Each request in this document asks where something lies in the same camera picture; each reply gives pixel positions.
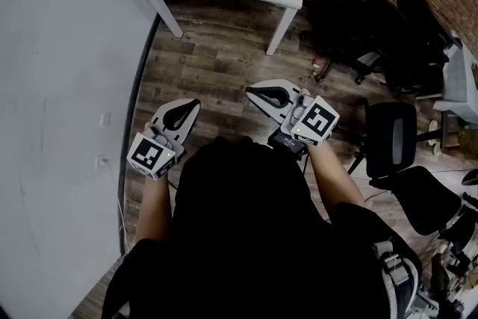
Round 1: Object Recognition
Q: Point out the grey side table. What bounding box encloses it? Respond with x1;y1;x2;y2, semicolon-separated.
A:
432;43;478;114

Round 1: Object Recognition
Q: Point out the clear plastic bottle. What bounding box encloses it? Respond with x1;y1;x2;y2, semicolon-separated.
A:
311;58;334;84

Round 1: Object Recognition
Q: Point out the person's black shirt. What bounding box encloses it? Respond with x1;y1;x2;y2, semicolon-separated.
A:
100;136;423;319

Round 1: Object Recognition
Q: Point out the white cable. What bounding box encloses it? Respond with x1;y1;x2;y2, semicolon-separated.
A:
105;159;130;255

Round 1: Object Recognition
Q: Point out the grey backpack strap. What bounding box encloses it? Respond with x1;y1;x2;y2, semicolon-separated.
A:
372;240;420;319

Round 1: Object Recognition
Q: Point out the person's left forearm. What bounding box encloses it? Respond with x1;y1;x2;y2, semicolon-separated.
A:
134;175;176;250

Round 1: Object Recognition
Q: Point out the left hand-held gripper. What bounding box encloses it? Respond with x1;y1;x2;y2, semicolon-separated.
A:
126;99;202;181

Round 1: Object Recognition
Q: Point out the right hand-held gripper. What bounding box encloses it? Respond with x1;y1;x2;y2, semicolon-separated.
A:
245;79;341;147

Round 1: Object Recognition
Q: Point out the person's right forearm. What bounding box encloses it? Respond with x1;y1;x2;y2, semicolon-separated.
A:
305;140;366;225

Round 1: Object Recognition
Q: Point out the black mesh office chair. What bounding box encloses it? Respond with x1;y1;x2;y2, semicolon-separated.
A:
349;97;463;237

